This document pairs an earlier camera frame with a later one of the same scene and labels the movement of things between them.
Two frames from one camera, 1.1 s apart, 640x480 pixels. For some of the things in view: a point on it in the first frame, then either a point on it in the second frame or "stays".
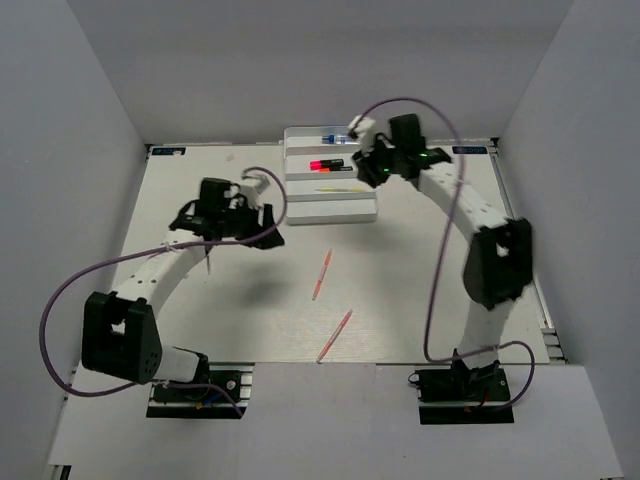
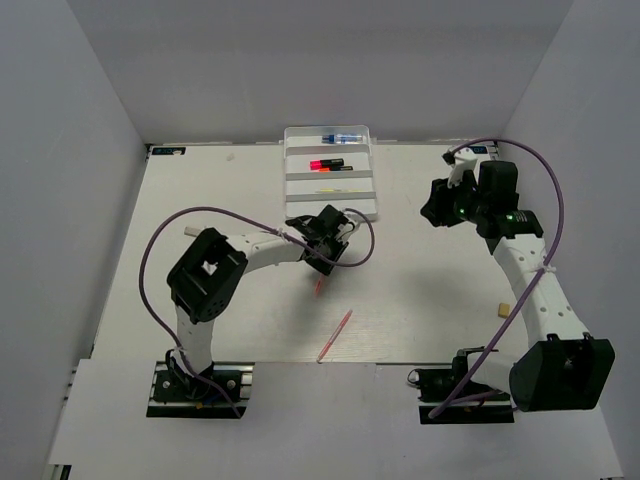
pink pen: [335, 335] stays
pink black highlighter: [324, 164] stays
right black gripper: [365, 164] -> [436, 210]
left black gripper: [256, 215] -> [339, 248]
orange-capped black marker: [339, 168] stays
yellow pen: [340, 189] stays
